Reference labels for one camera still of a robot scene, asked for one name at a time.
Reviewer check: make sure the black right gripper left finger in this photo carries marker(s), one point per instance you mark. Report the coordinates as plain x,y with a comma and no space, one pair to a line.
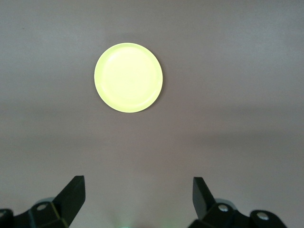
69,197

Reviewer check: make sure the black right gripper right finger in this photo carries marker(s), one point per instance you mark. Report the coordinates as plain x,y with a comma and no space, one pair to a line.
204,199

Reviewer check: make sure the yellow round plate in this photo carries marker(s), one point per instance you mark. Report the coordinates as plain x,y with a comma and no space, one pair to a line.
128,77

